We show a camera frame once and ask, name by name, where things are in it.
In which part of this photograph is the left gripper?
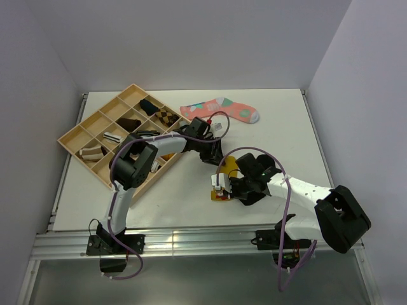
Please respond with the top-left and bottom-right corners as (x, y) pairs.
(194, 137), (225, 167)

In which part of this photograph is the mustard yellow sock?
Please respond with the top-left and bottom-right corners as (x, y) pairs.
(210, 156), (239, 201)

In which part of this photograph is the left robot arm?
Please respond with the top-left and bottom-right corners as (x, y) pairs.
(96, 118), (223, 254)

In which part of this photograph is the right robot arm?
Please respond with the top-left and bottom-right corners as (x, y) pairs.
(222, 153), (371, 254)

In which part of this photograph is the rolled mustard sock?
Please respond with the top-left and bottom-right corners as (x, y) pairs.
(161, 153), (174, 161)

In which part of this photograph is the pink patterned sock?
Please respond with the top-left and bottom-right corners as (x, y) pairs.
(179, 97), (260, 124)

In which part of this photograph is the rolled argyle brown sock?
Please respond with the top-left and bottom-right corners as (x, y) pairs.
(155, 109), (179, 127)

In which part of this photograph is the rolled white striped sock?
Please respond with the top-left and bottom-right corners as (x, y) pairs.
(151, 161), (160, 173)

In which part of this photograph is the rolled black striped sock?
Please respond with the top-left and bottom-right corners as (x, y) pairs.
(135, 130), (161, 137)

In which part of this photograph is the rolled dark navy sock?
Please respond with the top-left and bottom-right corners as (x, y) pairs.
(139, 98), (160, 116)

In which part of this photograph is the rolled dark brown sock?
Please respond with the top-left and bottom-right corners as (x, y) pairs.
(116, 118), (142, 133)

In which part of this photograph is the wooden compartment tray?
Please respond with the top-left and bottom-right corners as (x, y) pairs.
(56, 85), (186, 211)

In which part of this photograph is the rolled white black sock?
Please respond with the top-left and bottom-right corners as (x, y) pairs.
(102, 132), (123, 144)

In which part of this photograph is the rolled brown white sock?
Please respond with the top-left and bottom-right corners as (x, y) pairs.
(79, 146), (107, 161)

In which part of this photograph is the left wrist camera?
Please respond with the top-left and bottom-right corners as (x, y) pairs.
(207, 119), (223, 133)

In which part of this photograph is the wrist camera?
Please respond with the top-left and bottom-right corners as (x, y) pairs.
(211, 173), (231, 193)
(207, 119), (223, 133)

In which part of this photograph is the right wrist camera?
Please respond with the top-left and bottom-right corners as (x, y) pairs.
(211, 173), (231, 193)

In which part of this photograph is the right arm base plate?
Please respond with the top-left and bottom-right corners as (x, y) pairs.
(251, 229), (312, 250)

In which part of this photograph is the aluminium frame rail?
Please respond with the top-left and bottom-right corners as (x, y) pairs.
(30, 222), (365, 260)

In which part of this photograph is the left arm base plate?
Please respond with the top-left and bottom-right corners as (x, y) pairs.
(86, 234), (145, 256)

